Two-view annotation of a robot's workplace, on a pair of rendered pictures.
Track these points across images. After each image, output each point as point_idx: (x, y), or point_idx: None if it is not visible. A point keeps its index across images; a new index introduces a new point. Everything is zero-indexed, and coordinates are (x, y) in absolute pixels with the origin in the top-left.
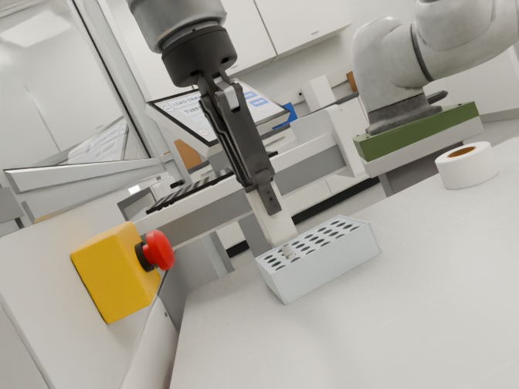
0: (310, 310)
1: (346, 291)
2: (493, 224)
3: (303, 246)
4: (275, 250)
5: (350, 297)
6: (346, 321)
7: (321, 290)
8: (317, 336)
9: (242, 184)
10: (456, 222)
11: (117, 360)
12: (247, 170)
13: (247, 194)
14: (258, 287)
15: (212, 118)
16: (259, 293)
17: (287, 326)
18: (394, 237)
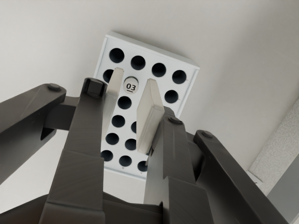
0: (64, 33)
1: (54, 72)
2: (0, 192)
3: (135, 107)
4: (185, 94)
5: (39, 64)
6: (6, 30)
7: (87, 67)
8: (12, 0)
9: (171, 118)
10: (39, 196)
11: None
12: (43, 93)
13: (151, 104)
14: (202, 51)
15: (84, 184)
16: (182, 40)
17: (66, 1)
18: None
